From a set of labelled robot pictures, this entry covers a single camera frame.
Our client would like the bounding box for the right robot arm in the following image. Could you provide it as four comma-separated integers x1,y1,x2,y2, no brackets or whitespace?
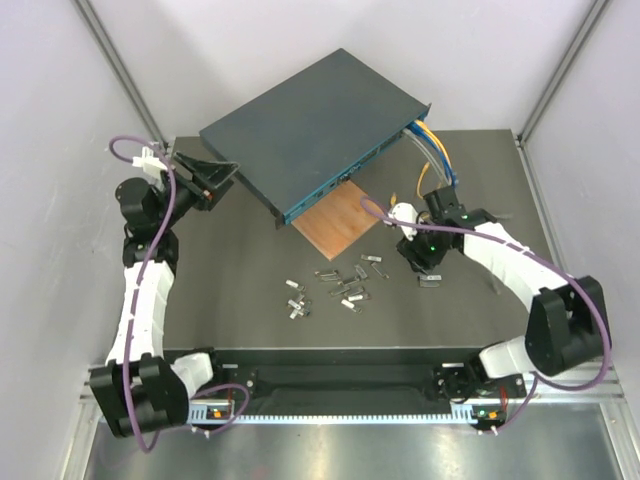
389,187,612,396

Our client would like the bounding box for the SFP module pile centre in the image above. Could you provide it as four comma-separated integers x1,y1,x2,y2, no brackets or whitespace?
313,258,389,314

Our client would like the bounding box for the silver SFP module top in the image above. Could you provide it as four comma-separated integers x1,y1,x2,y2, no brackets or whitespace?
360,254,383,263

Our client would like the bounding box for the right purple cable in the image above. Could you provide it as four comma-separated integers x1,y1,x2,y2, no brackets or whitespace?
359,195,613,435

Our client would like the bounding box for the dark blue network switch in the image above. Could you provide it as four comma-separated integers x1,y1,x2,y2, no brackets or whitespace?
199,49,430,227

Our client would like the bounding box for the perforated cable duct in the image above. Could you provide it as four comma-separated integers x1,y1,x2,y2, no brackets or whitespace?
186,399,504,426

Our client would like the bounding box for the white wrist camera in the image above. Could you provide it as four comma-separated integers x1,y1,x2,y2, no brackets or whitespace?
388,202,418,241
132,146,168,179

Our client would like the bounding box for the yellow ethernet cable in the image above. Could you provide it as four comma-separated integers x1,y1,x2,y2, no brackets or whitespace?
389,119,453,211

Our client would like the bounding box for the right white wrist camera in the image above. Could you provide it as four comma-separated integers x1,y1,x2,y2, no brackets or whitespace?
388,202,418,241

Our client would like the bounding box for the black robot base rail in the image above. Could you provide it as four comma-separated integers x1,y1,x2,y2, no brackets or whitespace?
197,347,527,415

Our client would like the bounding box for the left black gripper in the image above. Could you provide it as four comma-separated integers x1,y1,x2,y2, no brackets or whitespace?
155,151,239,230

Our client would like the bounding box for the silver SFP module left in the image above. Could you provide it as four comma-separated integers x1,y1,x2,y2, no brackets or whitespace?
285,279,306,292

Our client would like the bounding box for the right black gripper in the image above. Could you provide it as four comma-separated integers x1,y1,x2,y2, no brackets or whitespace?
396,216,452,275

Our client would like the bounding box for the wooden board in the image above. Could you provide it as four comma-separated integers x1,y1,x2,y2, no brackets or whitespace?
292,181,378,261

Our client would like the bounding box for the grey ethernet cable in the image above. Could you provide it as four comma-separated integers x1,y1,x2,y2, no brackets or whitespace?
405,135,513,296

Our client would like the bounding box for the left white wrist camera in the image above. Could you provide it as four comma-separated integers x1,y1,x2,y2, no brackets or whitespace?
132,146,168,179

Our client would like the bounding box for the black table mat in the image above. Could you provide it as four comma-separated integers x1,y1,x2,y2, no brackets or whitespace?
164,130,551,349

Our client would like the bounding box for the purple cable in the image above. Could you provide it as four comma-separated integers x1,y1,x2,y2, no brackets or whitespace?
359,195,613,435
108,134,251,454

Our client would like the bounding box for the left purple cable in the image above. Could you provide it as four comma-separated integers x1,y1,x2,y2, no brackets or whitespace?
108,134,251,454

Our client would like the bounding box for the SFP module cluster left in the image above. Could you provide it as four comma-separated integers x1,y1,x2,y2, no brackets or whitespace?
287,294,311,320

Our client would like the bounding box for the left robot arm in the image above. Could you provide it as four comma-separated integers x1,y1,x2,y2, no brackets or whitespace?
89,149,238,438

